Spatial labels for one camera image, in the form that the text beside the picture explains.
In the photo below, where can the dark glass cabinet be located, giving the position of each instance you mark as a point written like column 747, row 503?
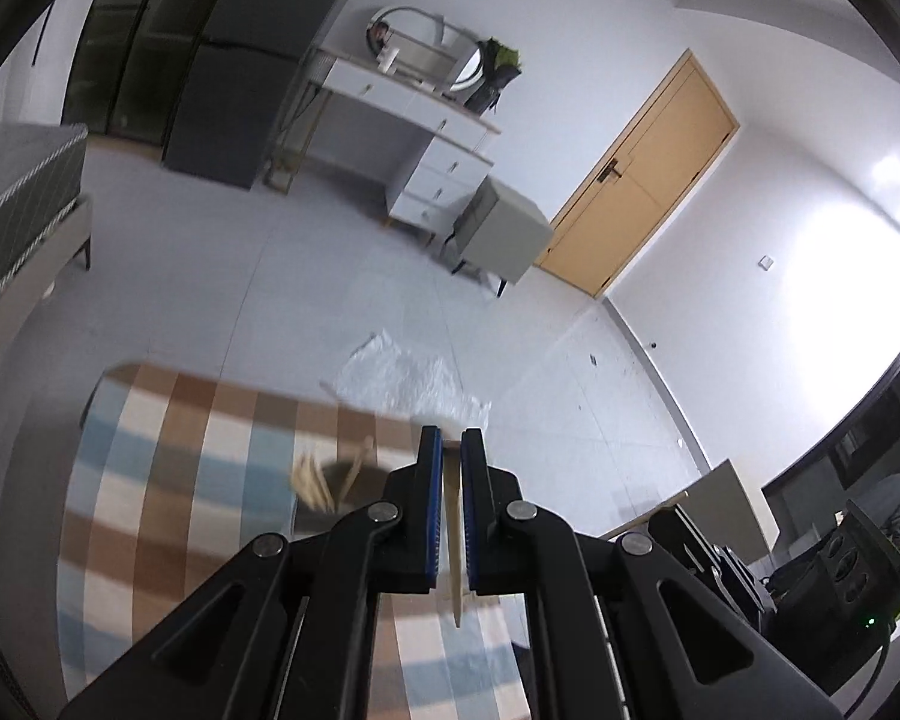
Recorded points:
column 135, row 37

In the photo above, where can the white grey utensil holder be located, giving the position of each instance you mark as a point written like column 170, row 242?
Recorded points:
column 360, row 487

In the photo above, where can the yellow wooden door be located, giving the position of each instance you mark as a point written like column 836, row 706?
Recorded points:
column 645, row 180

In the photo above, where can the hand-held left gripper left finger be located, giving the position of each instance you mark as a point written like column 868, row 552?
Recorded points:
column 435, row 502

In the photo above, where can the dark grey quilted mattress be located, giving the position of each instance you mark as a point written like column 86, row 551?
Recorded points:
column 15, row 180

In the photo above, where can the white dressing table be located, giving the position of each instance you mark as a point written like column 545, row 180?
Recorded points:
column 390, row 90

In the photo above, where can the clear plastic sheet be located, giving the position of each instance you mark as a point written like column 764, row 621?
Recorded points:
column 397, row 375

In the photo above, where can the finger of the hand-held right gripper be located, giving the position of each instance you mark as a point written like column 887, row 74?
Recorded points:
column 712, row 562

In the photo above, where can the light wooden chopstick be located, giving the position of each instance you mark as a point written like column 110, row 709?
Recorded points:
column 457, row 600

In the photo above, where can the checkered tablecloth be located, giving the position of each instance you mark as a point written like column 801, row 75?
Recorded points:
column 195, row 465

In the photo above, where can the black wrapped flower bouquet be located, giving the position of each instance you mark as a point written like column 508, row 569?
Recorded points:
column 491, row 82

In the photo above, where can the grey bed frame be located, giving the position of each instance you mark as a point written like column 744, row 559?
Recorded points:
column 67, row 229

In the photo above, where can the small white cup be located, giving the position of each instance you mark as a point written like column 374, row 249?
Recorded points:
column 388, row 58

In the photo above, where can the dark grey refrigerator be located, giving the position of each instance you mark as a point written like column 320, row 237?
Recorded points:
column 232, row 90

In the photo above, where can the white wall switch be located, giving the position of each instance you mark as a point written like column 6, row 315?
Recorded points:
column 766, row 262

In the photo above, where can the grey nightstand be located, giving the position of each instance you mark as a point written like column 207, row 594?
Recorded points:
column 506, row 229

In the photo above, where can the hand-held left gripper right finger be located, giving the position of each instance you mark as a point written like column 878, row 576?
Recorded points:
column 471, row 502

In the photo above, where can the pile of wooden chopsticks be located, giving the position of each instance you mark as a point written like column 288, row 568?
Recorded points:
column 311, row 480

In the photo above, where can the white wardrobe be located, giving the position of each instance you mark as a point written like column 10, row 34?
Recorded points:
column 52, row 52

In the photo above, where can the grey board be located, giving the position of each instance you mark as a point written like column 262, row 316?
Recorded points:
column 727, row 510

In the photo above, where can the oval mirror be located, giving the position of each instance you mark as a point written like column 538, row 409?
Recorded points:
column 457, row 67

